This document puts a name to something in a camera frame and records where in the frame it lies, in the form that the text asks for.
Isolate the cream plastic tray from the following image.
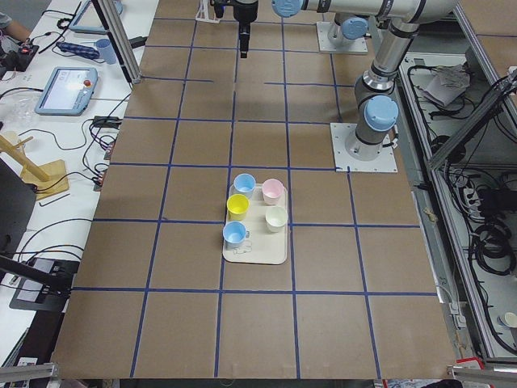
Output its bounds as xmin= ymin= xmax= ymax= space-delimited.
xmin=222 ymin=183 xmax=288 ymax=264

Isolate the wooden cup stand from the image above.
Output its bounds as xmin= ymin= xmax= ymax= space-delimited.
xmin=1 ymin=136 xmax=69 ymax=200

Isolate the yellow plastic cup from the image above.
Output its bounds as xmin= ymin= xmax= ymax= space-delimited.
xmin=226 ymin=194 xmax=250 ymax=221

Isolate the blue cup on side table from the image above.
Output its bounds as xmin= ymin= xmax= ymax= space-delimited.
xmin=95 ymin=38 xmax=117 ymax=65

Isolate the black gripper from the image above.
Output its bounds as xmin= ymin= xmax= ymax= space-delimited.
xmin=233 ymin=1 xmax=259 ymax=59

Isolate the blue cup at tray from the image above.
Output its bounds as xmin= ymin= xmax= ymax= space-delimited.
xmin=233 ymin=173 xmax=256 ymax=199
xmin=222 ymin=221 xmax=250 ymax=250

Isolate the blue power strip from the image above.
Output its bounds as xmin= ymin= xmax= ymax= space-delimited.
xmin=56 ymin=41 xmax=100 ymax=60

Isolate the white plastic cup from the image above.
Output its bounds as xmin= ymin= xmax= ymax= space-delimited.
xmin=265 ymin=206 xmax=288 ymax=233

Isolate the pink plastic cup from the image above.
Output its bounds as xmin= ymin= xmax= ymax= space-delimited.
xmin=262 ymin=179 xmax=284 ymax=205

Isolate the far teach pendant tablet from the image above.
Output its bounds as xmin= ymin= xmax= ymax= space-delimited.
xmin=69 ymin=1 xmax=106 ymax=35

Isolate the teach pendant tablet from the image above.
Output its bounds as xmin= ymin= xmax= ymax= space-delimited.
xmin=69 ymin=1 xmax=106 ymax=35
xmin=34 ymin=67 xmax=98 ymax=116

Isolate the aluminium frame post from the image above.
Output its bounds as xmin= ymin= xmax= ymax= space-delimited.
xmin=92 ymin=0 xmax=142 ymax=85

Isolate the near teach pendant tablet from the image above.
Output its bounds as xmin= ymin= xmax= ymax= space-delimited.
xmin=34 ymin=67 xmax=98 ymax=116

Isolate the blue cup at tray front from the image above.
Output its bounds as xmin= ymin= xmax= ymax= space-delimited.
xmin=222 ymin=221 xmax=250 ymax=250

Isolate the blue cup at tray back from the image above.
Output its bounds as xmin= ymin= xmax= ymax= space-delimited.
xmin=233 ymin=173 xmax=256 ymax=199

